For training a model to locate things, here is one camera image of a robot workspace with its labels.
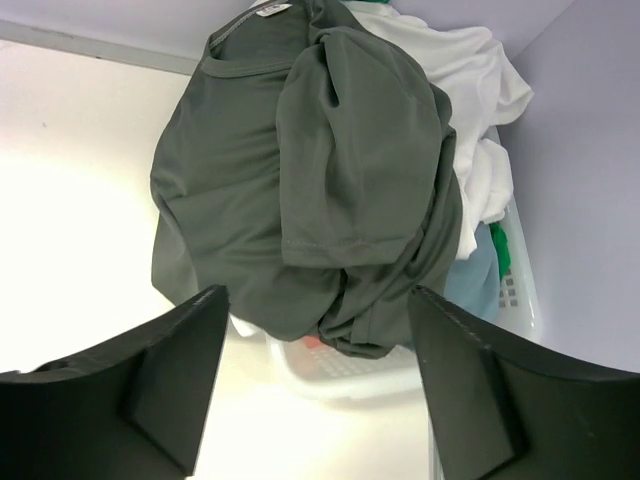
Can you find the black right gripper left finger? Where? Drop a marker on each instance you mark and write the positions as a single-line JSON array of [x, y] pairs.
[[132, 407]]

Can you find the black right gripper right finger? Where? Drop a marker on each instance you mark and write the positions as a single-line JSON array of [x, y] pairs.
[[525, 411]]

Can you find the dark grey t-shirt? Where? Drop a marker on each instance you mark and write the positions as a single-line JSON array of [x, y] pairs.
[[215, 172]]

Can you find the light blue t-shirt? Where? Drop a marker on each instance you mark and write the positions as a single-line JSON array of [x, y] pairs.
[[473, 284]]

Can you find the red garment in basket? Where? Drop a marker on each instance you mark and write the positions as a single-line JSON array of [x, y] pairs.
[[312, 343]]

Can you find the white t-shirt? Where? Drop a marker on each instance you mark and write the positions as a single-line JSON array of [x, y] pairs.
[[475, 125]]

